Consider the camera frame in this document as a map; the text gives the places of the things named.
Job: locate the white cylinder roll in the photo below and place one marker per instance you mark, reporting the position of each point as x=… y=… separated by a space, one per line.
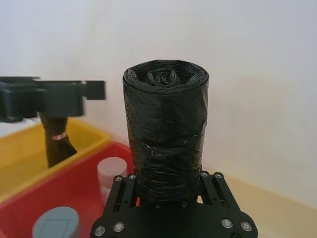
x=111 y=171

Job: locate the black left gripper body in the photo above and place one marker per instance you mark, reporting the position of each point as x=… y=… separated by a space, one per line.
x=15 y=99

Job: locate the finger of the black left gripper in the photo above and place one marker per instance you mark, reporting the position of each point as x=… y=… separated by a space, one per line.
x=62 y=100
x=95 y=89

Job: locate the red plastic bin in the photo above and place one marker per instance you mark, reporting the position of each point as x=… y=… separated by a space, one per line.
x=62 y=186

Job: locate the black bag bundle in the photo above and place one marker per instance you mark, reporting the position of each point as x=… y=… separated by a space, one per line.
x=57 y=151

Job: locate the black garbage bag roll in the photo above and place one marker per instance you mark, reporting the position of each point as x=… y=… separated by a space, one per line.
x=166 y=124

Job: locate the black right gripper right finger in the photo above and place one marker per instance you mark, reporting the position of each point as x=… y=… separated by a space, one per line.
x=218 y=193

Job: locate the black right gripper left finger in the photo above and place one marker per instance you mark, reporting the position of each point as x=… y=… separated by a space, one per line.
x=121 y=193

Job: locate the yellow plastic bin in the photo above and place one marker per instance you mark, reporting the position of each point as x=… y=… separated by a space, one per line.
x=86 y=135

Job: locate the grey oval-topped container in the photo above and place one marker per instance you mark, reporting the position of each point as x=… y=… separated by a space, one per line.
x=57 y=223

